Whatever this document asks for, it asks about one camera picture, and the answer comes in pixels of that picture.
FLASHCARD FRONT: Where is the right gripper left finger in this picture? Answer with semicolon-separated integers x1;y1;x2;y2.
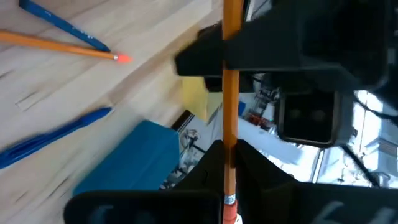
63;139;229;224

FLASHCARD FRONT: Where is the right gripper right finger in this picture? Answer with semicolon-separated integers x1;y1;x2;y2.
234;139;398;224

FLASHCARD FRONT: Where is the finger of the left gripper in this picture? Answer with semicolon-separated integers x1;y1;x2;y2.
203;73;254;93
174;12;304;77

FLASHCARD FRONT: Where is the orange pencil pink eraser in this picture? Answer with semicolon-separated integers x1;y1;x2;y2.
0;29;134;65
221;0;244;224

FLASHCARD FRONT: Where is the blue pen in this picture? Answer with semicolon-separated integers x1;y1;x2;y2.
0;106;113;170
17;0;112;53

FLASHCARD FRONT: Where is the yellow translucent bin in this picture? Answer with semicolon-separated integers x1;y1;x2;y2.
182;77;224;123

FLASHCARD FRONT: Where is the blue plastic bin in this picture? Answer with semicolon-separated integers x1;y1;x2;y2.
72;119;182;197

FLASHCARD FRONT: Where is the black aluminium table frame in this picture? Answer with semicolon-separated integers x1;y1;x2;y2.
170;109;196;131

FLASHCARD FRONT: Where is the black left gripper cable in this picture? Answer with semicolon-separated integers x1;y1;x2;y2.
341;145;381;188

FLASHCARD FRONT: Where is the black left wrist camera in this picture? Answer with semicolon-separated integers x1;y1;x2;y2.
277;89;354;149

